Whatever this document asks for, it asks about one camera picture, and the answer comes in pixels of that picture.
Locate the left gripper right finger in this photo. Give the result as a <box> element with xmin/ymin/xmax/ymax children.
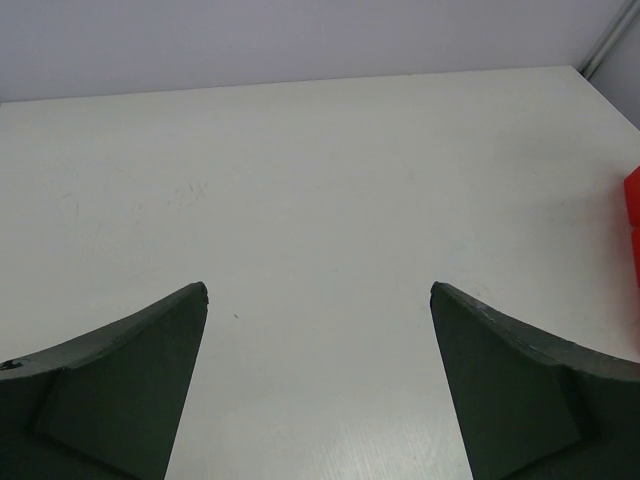
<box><xmin>430</xmin><ymin>282</ymin><xmax>639</xmax><ymax>479</ymax></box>

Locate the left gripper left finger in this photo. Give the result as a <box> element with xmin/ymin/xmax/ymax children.
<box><xmin>1</xmin><ymin>282</ymin><xmax>208</xmax><ymax>479</ymax></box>

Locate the red plastic compartment bin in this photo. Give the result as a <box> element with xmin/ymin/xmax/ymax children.
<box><xmin>623</xmin><ymin>167</ymin><xmax>640</xmax><ymax>283</ymax></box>

